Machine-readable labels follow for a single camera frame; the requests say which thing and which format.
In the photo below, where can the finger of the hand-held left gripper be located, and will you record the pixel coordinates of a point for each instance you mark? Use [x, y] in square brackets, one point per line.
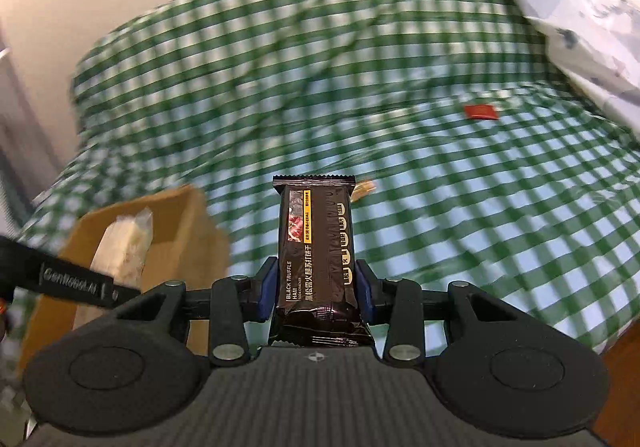
[60, 274]

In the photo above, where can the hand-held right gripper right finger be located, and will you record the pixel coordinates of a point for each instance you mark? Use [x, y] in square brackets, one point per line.
[365, 288]

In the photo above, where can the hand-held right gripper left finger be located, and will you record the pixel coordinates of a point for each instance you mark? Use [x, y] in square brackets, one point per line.
[267, 288]

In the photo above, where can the black cracker snack packet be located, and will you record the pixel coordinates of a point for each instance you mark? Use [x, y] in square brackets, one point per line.
[320, 252]

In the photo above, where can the pale snack bar clear wrapper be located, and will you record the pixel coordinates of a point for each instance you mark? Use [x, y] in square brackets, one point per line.
[130, 242]

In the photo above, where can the brown cardboard box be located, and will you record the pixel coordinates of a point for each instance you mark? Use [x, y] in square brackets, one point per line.
[190, 237]

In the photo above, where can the small gold candy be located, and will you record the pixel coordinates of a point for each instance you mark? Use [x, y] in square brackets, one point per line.
[364, 188]

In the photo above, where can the small red snack packet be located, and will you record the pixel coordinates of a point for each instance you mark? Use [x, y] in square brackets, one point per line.
[481, 112]

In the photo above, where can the green checkered bedsheet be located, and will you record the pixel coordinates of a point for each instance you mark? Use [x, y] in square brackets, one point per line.
[300, 77]

